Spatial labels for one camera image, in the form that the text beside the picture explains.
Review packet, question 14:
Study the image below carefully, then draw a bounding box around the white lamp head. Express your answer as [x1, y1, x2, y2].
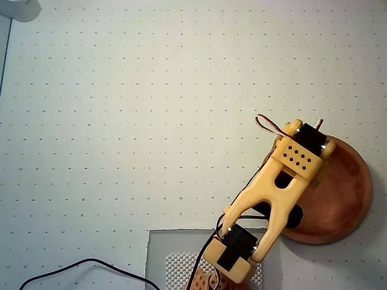
[0, 0, 42, 22]

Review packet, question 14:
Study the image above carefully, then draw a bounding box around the black camera cable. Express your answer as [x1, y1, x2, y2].
[19, 257, 166, 290]

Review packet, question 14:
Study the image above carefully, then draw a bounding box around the white textured mat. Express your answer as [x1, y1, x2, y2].
[164, 253, 262, 288]

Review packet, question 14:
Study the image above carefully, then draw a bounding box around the grey base plate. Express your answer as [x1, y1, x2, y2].
[146, 228, 282, 290]

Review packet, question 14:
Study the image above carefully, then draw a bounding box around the red white servo wire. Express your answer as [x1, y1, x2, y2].
[255, 114, 287, 137]

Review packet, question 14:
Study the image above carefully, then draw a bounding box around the brown wooden bowl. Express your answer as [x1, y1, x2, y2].
[281, 134, 373, 245]

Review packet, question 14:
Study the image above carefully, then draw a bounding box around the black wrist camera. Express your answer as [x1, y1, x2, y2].
[250, 201, 304, 229]

